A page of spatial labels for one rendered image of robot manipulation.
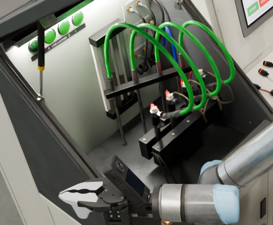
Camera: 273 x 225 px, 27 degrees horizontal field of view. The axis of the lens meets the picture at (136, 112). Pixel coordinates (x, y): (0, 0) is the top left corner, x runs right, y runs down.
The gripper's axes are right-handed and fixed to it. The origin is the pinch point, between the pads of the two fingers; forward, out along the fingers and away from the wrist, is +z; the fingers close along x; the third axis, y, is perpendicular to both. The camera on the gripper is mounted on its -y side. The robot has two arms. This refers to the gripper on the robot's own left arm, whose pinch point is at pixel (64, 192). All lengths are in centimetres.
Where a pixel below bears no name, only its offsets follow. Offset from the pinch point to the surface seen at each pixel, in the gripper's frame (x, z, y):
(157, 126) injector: 69, -7, 32
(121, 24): 69, 1, -6
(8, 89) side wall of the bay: 52, 34, 6
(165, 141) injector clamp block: 69, -9, 39
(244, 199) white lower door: 71, -35, 65
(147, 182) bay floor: 66, -1, 54
